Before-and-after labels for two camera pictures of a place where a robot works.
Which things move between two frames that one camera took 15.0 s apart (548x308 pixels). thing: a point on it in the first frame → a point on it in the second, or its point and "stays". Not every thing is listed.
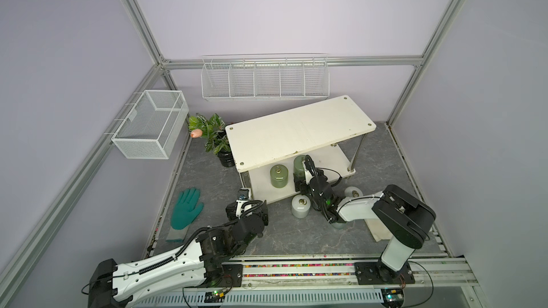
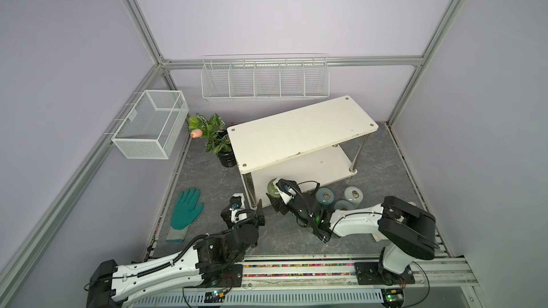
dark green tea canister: x=279 y=176 → x=272 y=190
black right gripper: x=302 y=185 → x=278 y=204
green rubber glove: x=185 y=210 stays
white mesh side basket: x=150 y=129 stays
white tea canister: x=352 y=192 stays
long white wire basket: x=297 y=76 stays
